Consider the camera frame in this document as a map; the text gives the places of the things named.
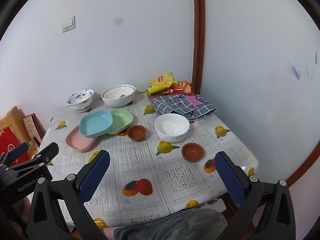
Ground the grey checked cloth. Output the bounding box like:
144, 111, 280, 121
150, 94, 217, 122

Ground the green square plate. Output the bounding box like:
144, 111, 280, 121
106, 108, 134, 135

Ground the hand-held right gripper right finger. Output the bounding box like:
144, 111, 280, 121
214, 151, 297, 240

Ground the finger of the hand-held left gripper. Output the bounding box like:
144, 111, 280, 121
0, 142, 29, 167
25, 142, 60, 170

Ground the blue square plate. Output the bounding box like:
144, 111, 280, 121
79, 110, 113, 138

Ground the blue and white patterned bowl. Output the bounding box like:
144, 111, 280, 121
66, 89, 95, 113

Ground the yellow chip bag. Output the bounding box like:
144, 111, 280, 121
146, 72, 178, 96

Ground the fruit print lace tablecloth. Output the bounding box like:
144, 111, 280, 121
40, 94, 259, 233

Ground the pink square plate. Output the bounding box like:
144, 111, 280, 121
65, 125, 98, 153

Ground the brown patterned book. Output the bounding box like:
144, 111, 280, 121
22, 114, 43, 146

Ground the wooden door frame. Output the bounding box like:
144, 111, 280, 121
192, 0, 205, 96

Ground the light wooden frame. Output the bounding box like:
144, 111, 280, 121
0, 106, 28, 145

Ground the white wall switch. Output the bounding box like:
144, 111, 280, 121
61, 16, 75, 33

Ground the person's camouflage trouser leg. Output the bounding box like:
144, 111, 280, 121
114, 209, 228, 240

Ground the wooden baseboard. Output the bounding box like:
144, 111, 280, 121
286, 135, 320, 188

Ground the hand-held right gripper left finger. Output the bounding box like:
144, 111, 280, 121
27, 149, 111, 240

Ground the small brown clay bowl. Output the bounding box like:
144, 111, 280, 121
126, 125, 147, 142
181, 142, 205, 162

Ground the plain white bowl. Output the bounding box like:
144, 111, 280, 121
154, 113, 190, 143

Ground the red chip bag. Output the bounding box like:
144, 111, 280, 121
162, 81, 194, 95

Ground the white orange-print bowl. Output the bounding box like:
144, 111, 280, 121
103, 86, 134, 100

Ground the large white bowl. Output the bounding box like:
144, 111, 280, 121
101, 84, 136, 107

